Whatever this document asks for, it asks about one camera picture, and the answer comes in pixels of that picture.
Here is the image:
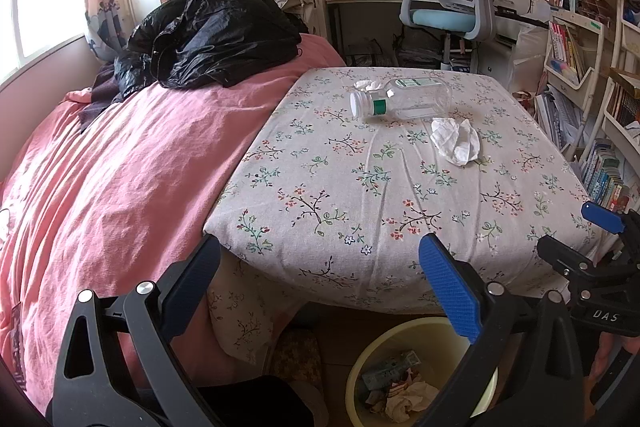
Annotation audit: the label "patterned slipper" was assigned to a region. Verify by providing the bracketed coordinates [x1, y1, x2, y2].
[270, 329, 326, 389]

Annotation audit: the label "clear plastic bottle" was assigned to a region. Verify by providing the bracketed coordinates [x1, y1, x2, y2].
[350, 77, 453, 124]

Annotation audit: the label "dark purple cloth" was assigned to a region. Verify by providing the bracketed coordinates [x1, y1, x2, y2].
[80, 64, 127, 132]

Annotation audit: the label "pile of loose papers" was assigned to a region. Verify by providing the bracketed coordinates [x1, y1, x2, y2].
[535, 84, 581, 148]

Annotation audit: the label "dark striped bag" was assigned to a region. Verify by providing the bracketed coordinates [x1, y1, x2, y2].
[345, 38, 386, 68]

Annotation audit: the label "yellow plastic bin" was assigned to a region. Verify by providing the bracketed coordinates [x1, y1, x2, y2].
[346, 317, 498, 427]

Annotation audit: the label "white book rack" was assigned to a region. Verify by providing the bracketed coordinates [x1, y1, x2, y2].
[542, 0, 640, 214]

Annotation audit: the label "floral bed sheet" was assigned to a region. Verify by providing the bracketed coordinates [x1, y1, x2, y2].
[202, 67, 608, 360]

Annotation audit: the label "black puffer jacket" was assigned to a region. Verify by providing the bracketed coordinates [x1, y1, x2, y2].
[114, 0, 303, 100]

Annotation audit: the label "green printed packet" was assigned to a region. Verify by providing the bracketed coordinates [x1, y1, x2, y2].
[361, 351, 420, 391]

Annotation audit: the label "white paper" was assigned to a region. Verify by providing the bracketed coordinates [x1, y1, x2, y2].
[384, 382, 442, 424]

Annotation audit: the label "large white plastic bag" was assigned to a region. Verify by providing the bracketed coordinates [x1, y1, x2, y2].
[510, 24, 551, 90]

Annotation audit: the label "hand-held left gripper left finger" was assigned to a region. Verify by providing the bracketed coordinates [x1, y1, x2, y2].
[47, 233, 223, 427]

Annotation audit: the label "pink blanket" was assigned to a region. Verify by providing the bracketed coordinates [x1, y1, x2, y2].
[0, 34, 348, 408]

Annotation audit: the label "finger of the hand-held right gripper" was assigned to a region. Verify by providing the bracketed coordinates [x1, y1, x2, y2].
[536, 234, 622, 282]
[581, 201, 640, 258]

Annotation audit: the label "white drawer cabinet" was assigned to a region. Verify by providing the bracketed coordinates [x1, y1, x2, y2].
[472, 42, 516, 78]

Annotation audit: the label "dark pile under desk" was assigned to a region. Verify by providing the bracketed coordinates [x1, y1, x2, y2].
[395, 34, 444, 70]

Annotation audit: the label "window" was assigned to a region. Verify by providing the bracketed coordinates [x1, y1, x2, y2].
[0, 0, 88, 82]

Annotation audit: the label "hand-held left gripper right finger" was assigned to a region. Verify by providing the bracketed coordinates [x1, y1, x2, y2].
[417, 232, 586, 427]

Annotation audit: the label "books in rack pocket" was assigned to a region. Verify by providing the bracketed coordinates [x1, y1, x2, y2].
[547, 22, 586, 78]

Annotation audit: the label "person's right hand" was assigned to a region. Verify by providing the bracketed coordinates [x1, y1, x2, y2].
[585, 333, 625, 402]

